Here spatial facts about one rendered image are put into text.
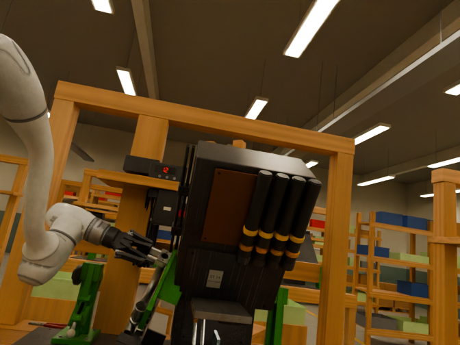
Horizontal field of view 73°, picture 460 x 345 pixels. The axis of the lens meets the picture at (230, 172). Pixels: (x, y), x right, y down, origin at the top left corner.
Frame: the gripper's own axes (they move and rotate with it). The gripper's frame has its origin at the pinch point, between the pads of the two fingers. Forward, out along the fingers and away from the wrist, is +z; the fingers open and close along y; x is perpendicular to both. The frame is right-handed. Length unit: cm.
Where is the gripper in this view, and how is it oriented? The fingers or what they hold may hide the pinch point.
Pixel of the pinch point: (157, 257)
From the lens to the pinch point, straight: 120.9
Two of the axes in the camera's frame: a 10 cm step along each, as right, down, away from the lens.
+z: 9.1, 4.1, 0.7
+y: 1.7, -5.1, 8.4
